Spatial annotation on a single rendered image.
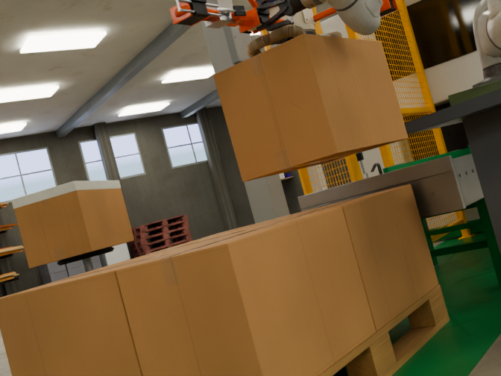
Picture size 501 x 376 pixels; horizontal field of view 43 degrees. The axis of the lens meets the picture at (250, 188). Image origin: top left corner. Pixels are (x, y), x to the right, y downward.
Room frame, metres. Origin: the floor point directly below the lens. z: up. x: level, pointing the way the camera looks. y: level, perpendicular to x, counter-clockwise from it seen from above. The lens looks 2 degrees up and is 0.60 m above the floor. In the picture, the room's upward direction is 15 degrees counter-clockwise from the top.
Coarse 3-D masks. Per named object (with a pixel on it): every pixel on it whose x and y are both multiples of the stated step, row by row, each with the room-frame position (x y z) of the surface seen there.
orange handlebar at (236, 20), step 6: (186, 6) 1.84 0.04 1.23; (174, 12) 1.85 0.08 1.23; (180, 12) 1.84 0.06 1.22; (186, 12) 1.84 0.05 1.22; (210, 12) 1.92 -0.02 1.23; (216, 12) 1.95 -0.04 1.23; (246, 12) 2.09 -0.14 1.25; (324, 12) 2.33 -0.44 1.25; (330, 12) 2.31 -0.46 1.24; (336, 12) 2.32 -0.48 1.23; (234, 18) 2.04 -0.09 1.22; (240, 18) 2.05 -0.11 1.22; (246, 18) 2.08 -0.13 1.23; (252, 18) 2.11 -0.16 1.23; (318, 18) 2.35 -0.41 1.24; (228, 24) 2.08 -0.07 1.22; (234, 24) 2.09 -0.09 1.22; (240, 24) 2.10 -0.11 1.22
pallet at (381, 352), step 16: (416, 304) 2.22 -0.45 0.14; (432, 304) 2.34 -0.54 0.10; (400, 320) 2.10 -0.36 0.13; (416, 320) 2.36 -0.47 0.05; (432, 320) 2.33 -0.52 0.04; (448, 320) 2.43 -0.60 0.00; (384, 336) 1.98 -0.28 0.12; (416, 336) 2.25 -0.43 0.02; (352, 352) 1.80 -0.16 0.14; (368, 352) 1.90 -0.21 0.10; (384, 352) 1.96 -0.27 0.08; (400, 352) 2.11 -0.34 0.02; (336, 368) 1.72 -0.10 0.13; (352, 368) 1.94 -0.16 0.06; (368, 368) 1.91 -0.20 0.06; (384, 368) 1.93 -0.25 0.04
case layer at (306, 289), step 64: (384, 192) 2.23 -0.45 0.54; (192, 256) 1.53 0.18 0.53; (256, 256) 1.54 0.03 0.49; (320, 256) 1.78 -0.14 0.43; (384, 256) 2.11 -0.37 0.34; (0, 320) 2.03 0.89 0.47; (64, 320) 1.84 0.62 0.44; (128, 320) 1.69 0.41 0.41; (192, 320) 1.56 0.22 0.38; (256, 320) 1.49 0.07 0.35; (320, 320) 1.71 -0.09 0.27; (384, 320) 2.01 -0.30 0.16
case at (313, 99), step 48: (288, 48) 2.05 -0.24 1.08; (336, 48) 2.16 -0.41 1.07; (240, 96) 2.19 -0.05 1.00; (288, 96) 2.08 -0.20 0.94; (336, 96) 2.09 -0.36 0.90; (384, 96) 2.39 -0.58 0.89; (240, 144) 2.23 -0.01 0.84; (288, 144) 2.11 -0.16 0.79; (336, 144) 2.02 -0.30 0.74; (384, 144) 2.41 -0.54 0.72
